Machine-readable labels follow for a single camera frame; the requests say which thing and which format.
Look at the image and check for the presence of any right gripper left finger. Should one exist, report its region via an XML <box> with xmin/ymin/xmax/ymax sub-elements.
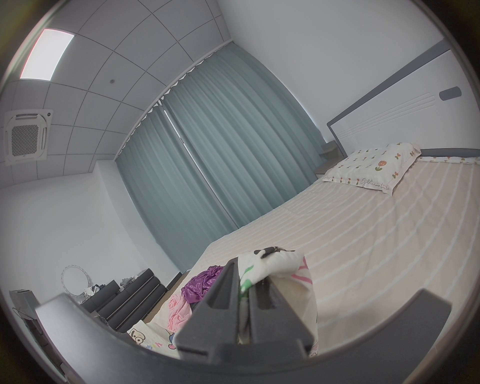
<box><xmin>175</xmin><ymin>257</ymin><xmax>241</xmax><ymax>351</ymax></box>

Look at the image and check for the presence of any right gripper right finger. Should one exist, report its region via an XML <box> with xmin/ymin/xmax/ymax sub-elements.
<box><xmin>248</xmin><ymin>277</ymin><xmax>315</xmax><ymax>349</ymax></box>

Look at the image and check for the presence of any white printed pyjama top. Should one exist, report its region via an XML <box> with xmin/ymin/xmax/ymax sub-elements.
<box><xmin>127</xmin><ymin>245</ymin><xmax>319</xmax><ymax>357</ymax></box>

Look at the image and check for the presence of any bed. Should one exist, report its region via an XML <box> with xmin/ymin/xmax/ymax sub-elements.
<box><xmin>144</xmin><ymin>37</ymin><xmax>480</xmax><ymax>357</ymax></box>

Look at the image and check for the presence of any purple satin garment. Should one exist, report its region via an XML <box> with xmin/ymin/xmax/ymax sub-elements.
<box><xmin>182</xmin><ymin>265</ymin><xmax>226</xmax><ymax>305</ymax></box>

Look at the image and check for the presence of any pink garment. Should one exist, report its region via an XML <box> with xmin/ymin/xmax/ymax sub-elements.
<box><xmin>155</xmin><ymin>292</ymin><xmax>194</xmax><ymax>332</ymax></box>

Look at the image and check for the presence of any round white mirror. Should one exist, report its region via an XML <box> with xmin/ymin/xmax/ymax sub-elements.
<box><xmin>61</xmin><ymin>264</ymin><xmax>92</xmax><ymax>297</ymax></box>

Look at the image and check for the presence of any grey bedside table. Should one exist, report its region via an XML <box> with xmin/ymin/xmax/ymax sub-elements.
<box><xmin>315</xmin><ymin>140</ymin><xmax>347</xmax><ymax>177</ymax></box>

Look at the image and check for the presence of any white printed pillow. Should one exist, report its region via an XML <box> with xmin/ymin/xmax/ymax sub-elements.
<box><xmin>322</xmin><ymin>142</ymin><xmax>421</xmax><ymax>196</ymax></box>

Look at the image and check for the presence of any ceiling air conditioner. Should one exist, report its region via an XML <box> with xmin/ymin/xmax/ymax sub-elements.
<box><xmin>4</xmin><ymin>109</ymin><xmax>54</xmax><ymax>166</ymax></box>

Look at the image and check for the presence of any ceiling light panel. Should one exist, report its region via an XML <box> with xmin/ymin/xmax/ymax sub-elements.
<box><xmin>19</xmin><ymin>29</ymin><xmax>75</xmax><ymax>80</ymax></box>

